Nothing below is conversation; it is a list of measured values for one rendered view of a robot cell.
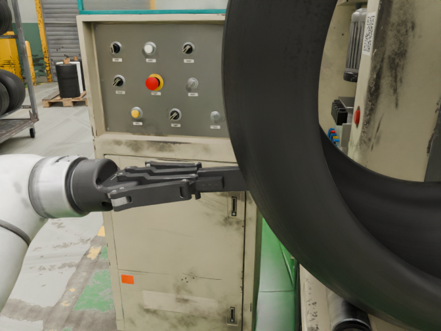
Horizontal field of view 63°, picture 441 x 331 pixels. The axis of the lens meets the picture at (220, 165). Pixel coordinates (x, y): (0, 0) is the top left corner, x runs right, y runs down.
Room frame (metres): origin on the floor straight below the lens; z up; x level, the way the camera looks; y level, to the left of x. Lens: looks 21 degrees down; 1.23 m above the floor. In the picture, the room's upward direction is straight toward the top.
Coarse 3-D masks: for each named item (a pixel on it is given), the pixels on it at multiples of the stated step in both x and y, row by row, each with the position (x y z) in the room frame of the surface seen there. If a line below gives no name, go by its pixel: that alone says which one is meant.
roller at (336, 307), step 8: (328, 288) 0.39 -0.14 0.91; (328, 296) 0.37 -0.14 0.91; (336, 296) 0.36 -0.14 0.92; (328, 304) 0.36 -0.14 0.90; (336, 304) 0.35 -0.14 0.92; (344, 304) 0.34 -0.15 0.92; (336, 312) 0.34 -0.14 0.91; (344, 312) 0.33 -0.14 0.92; (352, 312) 0.33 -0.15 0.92; (360, 312) 0.33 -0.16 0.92; (336, 320) 0.32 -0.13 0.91; (344, 320) 0.32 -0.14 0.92; (352, 320) 0.32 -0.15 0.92; (360, 320) 0.32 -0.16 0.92; (368, 320) 0.32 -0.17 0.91; (336, 328) 0.32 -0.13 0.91; (344, 328) 0.31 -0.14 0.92; (352, 328) 0.31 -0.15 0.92; (360, 328) 0.31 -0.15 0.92; (368, 328) 0.31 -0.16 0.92
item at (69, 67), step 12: (72, 60) 6.89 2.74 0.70; (60, 72) 6.13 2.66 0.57; (72, 72) 6.20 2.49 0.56; (60, 84) 6.14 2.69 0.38; (72, 84) 6.17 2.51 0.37; (84, 84) 6.95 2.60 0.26; (48, 96) 6.35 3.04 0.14; (60, 96) 6.17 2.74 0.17; (72, 96) 6.15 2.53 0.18; (84, 96) 7.15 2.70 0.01
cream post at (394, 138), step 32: (384, 0) 0.66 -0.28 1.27; (416, 0) 0.65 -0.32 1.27; (384, 32) 0.66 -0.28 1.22; (416, 32) 0.65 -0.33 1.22; (384, 64) 0.66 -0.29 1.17; (416, 64) 0.65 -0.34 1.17; (384, 96) 0.66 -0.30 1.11; (416, 96) 0.65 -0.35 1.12; (352, 128) 0.76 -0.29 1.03; (384, 128) 0.65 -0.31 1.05; (416, 128) 0.64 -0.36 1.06; (384, 160) 0.65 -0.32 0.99; (416, 160) 0.64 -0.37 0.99
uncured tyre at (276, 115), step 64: (256, 0) 0.32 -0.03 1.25; (320, 0) 0.29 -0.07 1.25; (256, 64) 0.31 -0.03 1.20; (320, 64) 0.29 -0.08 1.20; (256, 128) 0.31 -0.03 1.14; (320, 128) 0.57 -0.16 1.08; (256, 192) 0.34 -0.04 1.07; (320, 192) 0.29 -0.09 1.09; (384, 192) 0.55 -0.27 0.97; (320, 256) 0.30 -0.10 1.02; (384, 256) 0.28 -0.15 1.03; (384, 320) 0.32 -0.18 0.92
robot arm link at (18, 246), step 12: (0, 228) 0.40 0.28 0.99; (0, 240) 0.39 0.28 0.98; (12, 240) 0.40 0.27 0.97; (24, 240) 0.42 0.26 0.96; (0, 252) 0.38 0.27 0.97; (12, 252) 0.39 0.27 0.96; (24, 252) 0.41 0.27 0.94; (0, 264) 0.37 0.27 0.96; (12, 264) 0.38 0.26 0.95; (0, 276) 0.36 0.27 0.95; (12, 276) 0.38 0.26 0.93; (0, 288) 0.35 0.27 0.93; (12, 288) 0.38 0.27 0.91; (0, 300) 0.35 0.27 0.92; (0, 312) 0.35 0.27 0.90
